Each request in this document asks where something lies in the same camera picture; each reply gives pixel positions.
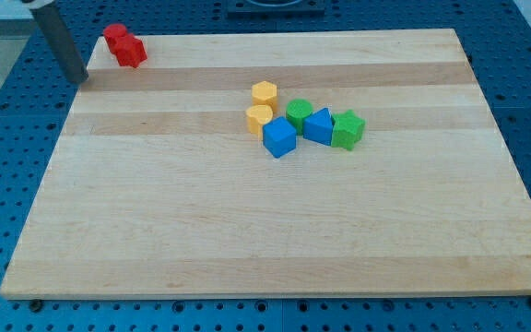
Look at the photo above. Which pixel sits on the yellow heart block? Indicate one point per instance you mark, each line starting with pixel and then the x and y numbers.
pixel 257 117

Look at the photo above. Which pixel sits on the green circle block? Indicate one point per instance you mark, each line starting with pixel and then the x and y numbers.
pixel 296 112

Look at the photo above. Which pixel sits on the red circle block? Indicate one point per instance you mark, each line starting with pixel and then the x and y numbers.
pixel 112 33

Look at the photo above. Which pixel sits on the blue cube block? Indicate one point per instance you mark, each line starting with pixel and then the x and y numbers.
pixel 279 137

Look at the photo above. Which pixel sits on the blue triangle block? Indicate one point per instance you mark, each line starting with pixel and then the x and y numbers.
pixel 318 127

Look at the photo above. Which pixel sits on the yellow hexagon block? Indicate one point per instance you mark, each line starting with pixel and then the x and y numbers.
pixel 265 93

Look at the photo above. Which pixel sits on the green star block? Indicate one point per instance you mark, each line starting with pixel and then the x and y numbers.
pixel 347 130

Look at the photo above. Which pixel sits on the wooden board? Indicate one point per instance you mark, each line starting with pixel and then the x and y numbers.
pixel 156 189

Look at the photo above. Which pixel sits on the red star block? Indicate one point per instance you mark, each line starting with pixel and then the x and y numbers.
pixel 130 51

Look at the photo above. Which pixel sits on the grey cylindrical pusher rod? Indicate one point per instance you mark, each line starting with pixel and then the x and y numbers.
pixel 49 19

